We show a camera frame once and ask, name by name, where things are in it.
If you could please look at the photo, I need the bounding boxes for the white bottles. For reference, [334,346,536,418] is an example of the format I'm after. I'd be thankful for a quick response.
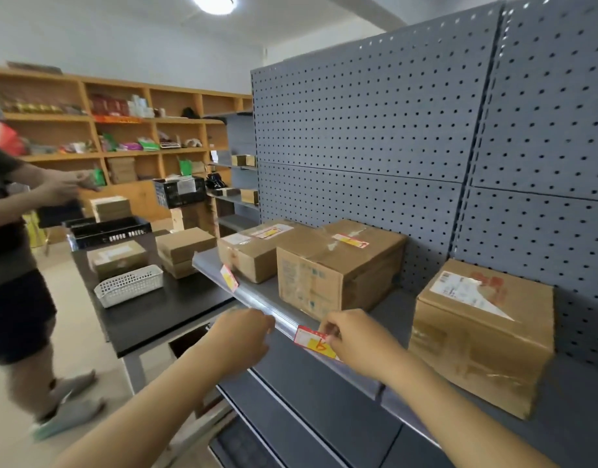
[128,94,156,118]

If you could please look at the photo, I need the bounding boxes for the yellow bag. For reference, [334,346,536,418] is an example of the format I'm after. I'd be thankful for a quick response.
[21,211,50,249]

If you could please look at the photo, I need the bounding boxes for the cardboard box handwritten white sticker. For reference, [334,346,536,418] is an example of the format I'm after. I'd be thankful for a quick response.
[216,218,319,284]

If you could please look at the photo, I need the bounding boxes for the plain brown carton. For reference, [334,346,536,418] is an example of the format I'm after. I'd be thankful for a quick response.
[90,195,133,224]

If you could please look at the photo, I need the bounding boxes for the black plastic crate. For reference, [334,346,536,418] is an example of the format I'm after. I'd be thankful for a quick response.
[66,216,153,252]

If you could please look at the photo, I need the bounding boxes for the person's left hand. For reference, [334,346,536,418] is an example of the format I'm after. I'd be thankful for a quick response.
[201,308,277,381]

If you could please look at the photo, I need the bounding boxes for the person's right forearm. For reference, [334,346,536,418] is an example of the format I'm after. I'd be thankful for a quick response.
[382,353,558,468]

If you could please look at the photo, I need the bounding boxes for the red packets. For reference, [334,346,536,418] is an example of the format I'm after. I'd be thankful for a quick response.
[88,94,130,118]

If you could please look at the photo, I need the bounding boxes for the black table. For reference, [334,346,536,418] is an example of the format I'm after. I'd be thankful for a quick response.
[70,228,239,395]

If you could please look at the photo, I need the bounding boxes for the cardboard box red print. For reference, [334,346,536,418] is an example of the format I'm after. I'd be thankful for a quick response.
[408,258,556,421]

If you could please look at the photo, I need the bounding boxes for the round ceiling lamp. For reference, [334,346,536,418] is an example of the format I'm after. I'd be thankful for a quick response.
[191,0,238,16]

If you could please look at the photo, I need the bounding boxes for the person's right hand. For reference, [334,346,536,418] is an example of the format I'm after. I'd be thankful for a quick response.
[318,309,410,385]

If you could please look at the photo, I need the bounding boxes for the white plastic basket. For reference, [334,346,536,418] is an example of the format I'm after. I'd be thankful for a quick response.
[94,263,165,309]

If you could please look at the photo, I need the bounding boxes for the large cardboard box blue print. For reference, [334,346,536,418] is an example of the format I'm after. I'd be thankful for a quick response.
[276,218,408,321]

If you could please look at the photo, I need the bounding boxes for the black crate white sheet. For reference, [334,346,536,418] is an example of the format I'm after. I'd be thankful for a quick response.
[152,175,208,210]

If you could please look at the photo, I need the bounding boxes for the brown parcel white sticker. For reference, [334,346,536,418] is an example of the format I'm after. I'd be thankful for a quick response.
[86,239,150,282]

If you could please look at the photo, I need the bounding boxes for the person's left forearm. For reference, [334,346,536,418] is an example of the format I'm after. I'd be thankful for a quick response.
[50,335,227,468]

